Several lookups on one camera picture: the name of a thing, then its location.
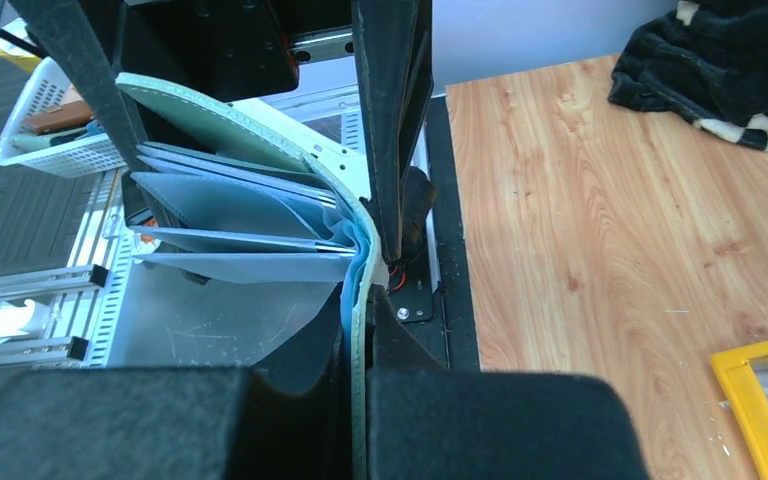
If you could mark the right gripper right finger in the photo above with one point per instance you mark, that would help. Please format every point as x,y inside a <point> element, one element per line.
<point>424,421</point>

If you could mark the left yellow plastic bin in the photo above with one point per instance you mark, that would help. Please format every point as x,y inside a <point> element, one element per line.
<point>734,371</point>

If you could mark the green leather card holder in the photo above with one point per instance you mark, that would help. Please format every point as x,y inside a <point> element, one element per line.
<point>263,201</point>

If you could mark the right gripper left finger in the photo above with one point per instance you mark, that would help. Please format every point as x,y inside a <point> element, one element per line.
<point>221,382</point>

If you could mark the white plastic basket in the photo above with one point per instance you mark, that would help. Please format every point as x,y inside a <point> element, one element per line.
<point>53,130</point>

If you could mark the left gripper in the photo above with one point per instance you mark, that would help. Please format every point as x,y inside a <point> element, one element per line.
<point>233,50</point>

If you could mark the black floral patterned blanket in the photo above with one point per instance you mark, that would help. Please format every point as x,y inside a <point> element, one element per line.
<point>705,61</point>

